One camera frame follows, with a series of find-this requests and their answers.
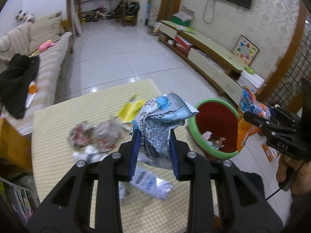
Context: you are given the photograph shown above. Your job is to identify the red flat box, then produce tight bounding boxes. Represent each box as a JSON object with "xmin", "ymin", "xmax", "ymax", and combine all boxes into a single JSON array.
[{"xmin": 174, "ymin": 35, "xmax": 195, "ymax": 51}]

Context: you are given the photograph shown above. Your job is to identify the orange white box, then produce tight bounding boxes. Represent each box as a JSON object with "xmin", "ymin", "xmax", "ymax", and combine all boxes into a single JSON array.
[{"xmin": 261, "ymin": 143, "xmax": 280, "ymax": 162}]

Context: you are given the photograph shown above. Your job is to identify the yellow tea carton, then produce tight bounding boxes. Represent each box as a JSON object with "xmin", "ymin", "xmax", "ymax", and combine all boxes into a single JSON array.
[{"xmin": 118, "ymin": 99, "xmax": 146, "ymax": 123}]

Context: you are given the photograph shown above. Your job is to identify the white cardboard box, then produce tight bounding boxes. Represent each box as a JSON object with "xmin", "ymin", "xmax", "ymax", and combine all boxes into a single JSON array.
[{"xmin": 237, "ymin": 69, "xmax": 265, "ymax": 93}]

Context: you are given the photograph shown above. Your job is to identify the green leaflet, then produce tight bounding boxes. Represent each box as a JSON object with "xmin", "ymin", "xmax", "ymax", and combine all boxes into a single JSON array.
[{"xmin": 176, "ymin": 25, "xmax": 197, "ymax": 34}]

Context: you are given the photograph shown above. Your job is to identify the star checkers board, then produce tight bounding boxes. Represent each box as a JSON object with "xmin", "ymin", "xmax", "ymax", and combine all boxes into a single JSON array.
[{"xmin": 231, "ymin": 35, "xmax": 260, "ymax": 66}]

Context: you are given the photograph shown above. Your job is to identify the black television cable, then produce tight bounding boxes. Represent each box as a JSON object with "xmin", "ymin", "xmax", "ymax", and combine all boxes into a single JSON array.
[{"xmin": 203, "ymin": 0, "xmax": 217, "ymax": 25}]

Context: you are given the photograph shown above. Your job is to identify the red bin green rim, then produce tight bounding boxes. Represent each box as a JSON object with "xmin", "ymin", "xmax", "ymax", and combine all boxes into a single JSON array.
[{"xmin": 188, "ymin": 98, "xmax": 241, "ymax": 159}]

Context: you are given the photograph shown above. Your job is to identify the orange snack bag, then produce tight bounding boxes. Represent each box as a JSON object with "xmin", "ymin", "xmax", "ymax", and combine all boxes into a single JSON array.
[{"xmin": 237, "ymin": 85, "xmax": 271, "ymax": 152}]

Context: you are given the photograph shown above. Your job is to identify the white balance bike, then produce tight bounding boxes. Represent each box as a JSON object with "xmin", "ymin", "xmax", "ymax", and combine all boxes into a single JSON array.
[{"xmin": 84, "ymin": 4, "xmax": 107, "ymax": 21}]

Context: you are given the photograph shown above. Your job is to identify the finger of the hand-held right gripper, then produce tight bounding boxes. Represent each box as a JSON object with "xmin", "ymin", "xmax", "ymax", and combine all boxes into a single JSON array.
[
  {"xmin": 243, "ymin": 111, "xmax": 274, "ymax": 133},
  {"xmin": 268, "ymin": 104, "xmax": 295, "ymax": 127}
]

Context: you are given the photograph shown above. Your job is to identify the crumpled grey brown wrapper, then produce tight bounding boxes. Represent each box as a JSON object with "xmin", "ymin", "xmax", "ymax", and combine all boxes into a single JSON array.
[{"xmin": 93, "ymin": 119, "xmax": 127, "ymax": 151}]

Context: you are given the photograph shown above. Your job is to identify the wooden television cabinet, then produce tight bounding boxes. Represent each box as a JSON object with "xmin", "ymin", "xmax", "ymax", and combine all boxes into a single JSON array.
[{"xmin": 158, "ymin": 21, "xmax": 251, "ymax": 95}]

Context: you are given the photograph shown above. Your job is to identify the panda plush toy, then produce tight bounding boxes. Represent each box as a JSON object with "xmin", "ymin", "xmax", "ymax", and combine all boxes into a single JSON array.
[{"xmin": 16, "ymin": 10, "xmax": 35, "ymax": 24}]

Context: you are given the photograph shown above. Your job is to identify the white paper sheet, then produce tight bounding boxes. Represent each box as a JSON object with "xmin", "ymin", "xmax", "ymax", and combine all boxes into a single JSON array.
[{"xmin": 24, "ymin": 93, "xmax": 37, "ymax": 108}]

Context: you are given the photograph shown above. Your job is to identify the person's right hand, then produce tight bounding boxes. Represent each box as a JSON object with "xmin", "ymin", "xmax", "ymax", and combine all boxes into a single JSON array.
[{"xmin": 276, "ymin": 154, "xmax": 311, "ymax": 196}]

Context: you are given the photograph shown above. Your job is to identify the wooden chair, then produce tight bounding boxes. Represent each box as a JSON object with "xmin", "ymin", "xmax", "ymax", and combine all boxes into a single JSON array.
[{"xmin": 121, "ymin": 5, "xmax": 138, "ymax": 27}]

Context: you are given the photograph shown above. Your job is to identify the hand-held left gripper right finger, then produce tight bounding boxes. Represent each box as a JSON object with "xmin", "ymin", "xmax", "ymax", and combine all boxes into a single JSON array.
[{"xmin": 170, "ymin": 129, "xmax": 285, "ymax": 233}]

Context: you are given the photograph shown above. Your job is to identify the striped beige sofa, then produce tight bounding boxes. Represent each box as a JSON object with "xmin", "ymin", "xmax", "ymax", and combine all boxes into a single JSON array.
[{"xmin": 0, "ymin": 11, "xmax": 74, "ymax": 136}]

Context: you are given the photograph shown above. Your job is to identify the white wire book rack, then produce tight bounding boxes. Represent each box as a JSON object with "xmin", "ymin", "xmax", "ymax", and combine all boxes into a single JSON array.
[{"xmin": 0, "ymin": 175, "xmax": 40, "ymax": 224}]

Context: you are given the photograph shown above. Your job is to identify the black jacket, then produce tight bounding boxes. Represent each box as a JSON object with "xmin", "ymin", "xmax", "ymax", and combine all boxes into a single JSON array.
[{"xmin": 0, "ymin": 53, "xmax": 40, "ymax": 119}]

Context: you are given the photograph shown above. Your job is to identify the wooden side table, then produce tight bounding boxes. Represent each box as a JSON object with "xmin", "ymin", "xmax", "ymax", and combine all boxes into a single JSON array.
[{"xmin": 0, "ymin": 118, "xmax": 33, "ymax": 173}]

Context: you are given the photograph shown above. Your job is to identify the green box white lid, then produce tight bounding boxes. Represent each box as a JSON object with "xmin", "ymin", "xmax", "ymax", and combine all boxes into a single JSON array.
[{"xmin": 171, "ymin": 5, "xmax": 195, "ymax": 26}]

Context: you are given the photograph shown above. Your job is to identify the blue white snack wrapper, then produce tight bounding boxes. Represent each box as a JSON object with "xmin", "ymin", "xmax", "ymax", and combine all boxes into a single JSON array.
[{"xmin": 132, "ymin": 92, "xmax": 199, "ymax": 165}]

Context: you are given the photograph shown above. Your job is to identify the crumpled silver foil wrapper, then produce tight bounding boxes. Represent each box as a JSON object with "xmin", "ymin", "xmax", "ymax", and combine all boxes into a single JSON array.
[{"xmin": 73, "ymin": 146, "xmax": 107, "ymax": 163}]

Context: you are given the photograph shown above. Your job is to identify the pink plush toy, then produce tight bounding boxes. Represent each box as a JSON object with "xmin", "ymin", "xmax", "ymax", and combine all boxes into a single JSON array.
[{"xmin": 38, "ymin": 39, "xmax": 55, "ymax": 52}]

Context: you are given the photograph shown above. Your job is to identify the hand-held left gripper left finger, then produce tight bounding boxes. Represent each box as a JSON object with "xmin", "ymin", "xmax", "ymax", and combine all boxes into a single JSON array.
[{"xmin": 27, "ymin": 130, "xmax": 142, "ymax": 233}]

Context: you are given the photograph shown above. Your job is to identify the crumpled red white wrapper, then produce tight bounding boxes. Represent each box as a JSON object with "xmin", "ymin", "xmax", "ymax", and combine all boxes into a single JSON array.
[{"xmin": 67, "ymin": 123, "xmax": 94, "ymax": 148}]

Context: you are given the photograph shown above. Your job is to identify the large blue white milk carton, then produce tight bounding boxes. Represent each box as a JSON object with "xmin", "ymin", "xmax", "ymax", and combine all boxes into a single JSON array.
[{"xmin": 119, "ymin": 165, "xmax": 173, "ymax": 201}]

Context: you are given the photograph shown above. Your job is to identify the beige pillow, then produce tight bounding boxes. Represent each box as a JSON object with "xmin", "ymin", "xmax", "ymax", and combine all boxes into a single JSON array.
[{"xmin": 29, "ymin": 17, "xmax": 62, "ymax": 43}]

